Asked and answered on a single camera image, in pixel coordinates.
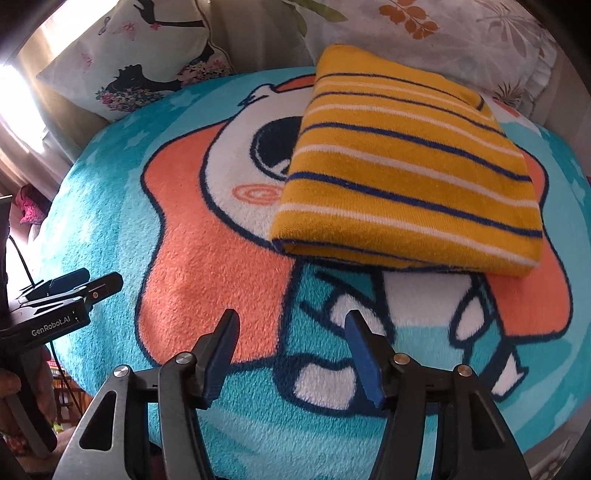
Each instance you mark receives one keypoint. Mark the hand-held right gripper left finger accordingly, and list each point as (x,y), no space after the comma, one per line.
(217,364)

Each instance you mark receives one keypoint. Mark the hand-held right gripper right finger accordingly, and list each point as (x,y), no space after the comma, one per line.
(367,364)

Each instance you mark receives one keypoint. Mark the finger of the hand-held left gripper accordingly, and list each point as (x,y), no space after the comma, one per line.
(69,281)
(99,288)

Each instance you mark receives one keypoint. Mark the yellow striped knit sweater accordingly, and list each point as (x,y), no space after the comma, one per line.
(401,184)

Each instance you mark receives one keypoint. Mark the person's left hand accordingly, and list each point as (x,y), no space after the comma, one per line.
(9,392)

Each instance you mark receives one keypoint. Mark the pink cloth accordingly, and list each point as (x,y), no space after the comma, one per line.
(28,205)

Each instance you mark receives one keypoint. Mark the teal cartoon printed blanket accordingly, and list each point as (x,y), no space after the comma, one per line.
(194,258)

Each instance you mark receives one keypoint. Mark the cream cushion with figure print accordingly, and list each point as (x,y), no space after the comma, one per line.
(134,60)

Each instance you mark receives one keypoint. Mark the white leaf print pillow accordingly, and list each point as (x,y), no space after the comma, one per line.
(429,41)

